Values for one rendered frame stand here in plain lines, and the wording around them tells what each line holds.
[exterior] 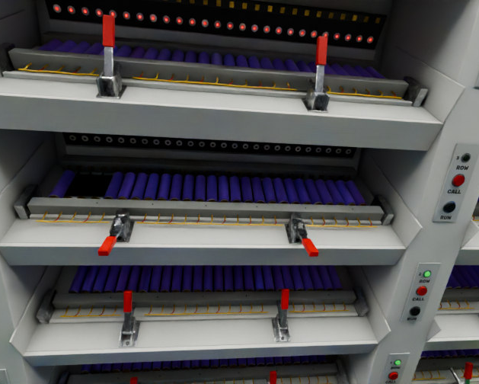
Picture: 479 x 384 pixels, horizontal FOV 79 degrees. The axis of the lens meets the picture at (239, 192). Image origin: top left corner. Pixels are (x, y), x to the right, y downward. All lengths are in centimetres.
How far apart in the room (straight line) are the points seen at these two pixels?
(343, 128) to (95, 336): 52
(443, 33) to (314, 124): 23
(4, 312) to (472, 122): 73
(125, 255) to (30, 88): 25
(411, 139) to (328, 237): 19
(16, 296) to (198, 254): 29
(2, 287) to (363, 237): 55
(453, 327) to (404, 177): 34
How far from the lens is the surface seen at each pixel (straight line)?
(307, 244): 42
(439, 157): 51
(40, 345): 63
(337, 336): 63
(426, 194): 52
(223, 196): 49
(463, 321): 78
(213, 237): 45
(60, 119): 43
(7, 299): 56
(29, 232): 52
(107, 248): 40
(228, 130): 39
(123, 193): 50
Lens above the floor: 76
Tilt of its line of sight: 19 degrees down
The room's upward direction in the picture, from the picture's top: 4 degrees clockwise
